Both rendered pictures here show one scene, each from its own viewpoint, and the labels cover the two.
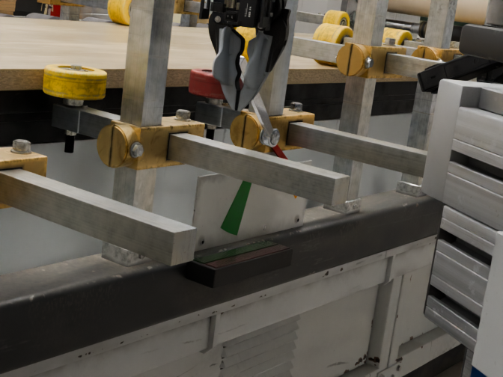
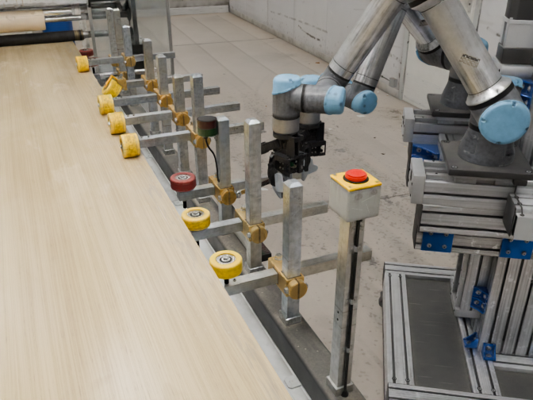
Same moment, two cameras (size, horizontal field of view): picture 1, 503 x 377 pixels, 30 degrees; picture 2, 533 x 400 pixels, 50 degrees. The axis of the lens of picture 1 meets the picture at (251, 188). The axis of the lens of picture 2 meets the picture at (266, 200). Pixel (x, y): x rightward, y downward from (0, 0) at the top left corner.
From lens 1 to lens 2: 150 cm
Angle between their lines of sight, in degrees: 56
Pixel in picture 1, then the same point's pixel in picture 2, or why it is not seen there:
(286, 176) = (310, 211)
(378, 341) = not seen: hidden behind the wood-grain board
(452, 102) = (422, 180)
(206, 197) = not seen: hidden behind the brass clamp
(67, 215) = (330, 266)
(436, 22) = (180, 101)
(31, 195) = (313, 268)
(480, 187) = (439, 198)
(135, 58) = (254, 200)
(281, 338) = not seen: hidden behind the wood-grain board
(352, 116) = (203, 163)
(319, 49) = (169, 139)
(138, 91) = (258, 211)
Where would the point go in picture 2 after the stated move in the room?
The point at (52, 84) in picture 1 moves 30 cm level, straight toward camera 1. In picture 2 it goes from (201, 225) to (306, 244)
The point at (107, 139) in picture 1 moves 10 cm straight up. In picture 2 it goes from (257, 234) to (257, 202)
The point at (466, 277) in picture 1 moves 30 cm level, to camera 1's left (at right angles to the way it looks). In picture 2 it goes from (437, 218) to (401, 267)
